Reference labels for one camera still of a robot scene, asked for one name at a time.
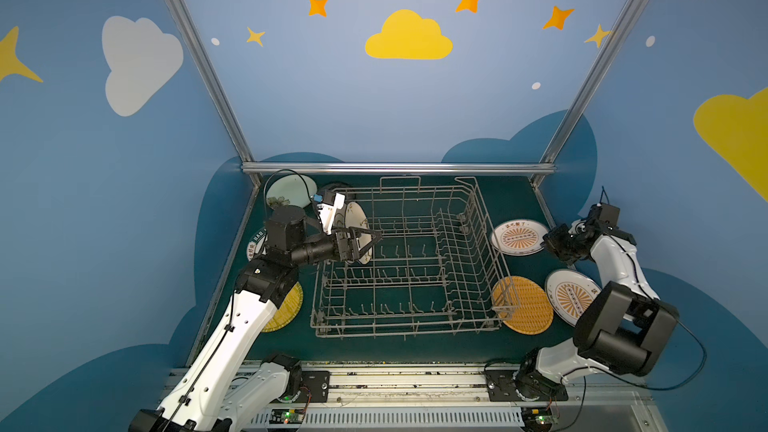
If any cream plate floral rim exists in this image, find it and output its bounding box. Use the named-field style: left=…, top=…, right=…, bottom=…
left=342, top=202, right=373, bottom=265

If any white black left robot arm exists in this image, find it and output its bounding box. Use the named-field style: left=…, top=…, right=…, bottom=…
left=129, top=205, right=382, bottom=431

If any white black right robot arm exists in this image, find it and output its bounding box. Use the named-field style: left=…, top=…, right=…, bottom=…
left=514, top=203, right=679, bottom=401

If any white orange sunburst plate right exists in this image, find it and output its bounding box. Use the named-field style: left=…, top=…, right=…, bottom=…
left=545, top=269, right=601, bottom=326

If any dark black plate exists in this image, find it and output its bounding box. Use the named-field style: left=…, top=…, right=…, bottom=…
left=317, top=181, right=356, bottom=201

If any pale green floral plate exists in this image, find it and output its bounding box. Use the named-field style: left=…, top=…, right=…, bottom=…
left=266, top=174, right=317, bottom=209

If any orange woven plate right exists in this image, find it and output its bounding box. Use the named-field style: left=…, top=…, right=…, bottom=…
left=492, top=276, right=554, bottom=336

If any white plate green text rim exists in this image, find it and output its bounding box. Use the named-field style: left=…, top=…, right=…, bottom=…
left=246, top=228, right=267, bottom=261

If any yellow woven plate left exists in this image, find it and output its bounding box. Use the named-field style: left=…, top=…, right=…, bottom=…
left=262, top=283, right=304, bottom=333

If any right green circuit board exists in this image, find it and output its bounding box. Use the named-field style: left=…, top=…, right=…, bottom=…
left=521, top=408, right=555, bottom=432

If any green circuit board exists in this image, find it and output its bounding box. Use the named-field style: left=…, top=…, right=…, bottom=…
left=269, top=409, right=306, bottom=425
left=521, top=408, right=555, bottom=432

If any left green circuit board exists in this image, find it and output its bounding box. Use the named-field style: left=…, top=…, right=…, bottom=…
left=269, top=409, right=306, bottom=425

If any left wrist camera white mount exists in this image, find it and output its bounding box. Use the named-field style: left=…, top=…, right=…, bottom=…
left=313, top=191, right=346, bottom=235

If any grey wire dish rack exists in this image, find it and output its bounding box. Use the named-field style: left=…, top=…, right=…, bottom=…
left=310, top=177, right=519, bottom=339

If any horizontal aluminium frame bar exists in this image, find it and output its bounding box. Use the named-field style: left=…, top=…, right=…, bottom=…
left=241, top=161, right=556, bottom=176

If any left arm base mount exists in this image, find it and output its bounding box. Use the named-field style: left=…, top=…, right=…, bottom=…
left=278, top=370, right=330, bottom=404

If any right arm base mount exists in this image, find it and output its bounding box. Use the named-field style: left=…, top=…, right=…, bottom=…
left=484, top=369, right=568, bottom=402

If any aluminium rail base frame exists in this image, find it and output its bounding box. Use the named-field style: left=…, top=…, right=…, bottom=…
left=146, top=361, right=667, bottom=432

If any right diagonal aluminium post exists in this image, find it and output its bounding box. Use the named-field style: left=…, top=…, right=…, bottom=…
left=531, top=0, right=650, bottom=190

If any diagonal aluminium post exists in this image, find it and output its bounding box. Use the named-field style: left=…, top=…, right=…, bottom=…
left=164, top=0, right=253, bottom=165
left=531, top=0, right=650, bottom=190

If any left diagonal aluminium post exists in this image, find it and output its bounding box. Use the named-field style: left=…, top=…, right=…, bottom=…
left=164, top=0, right=253, bottom=165

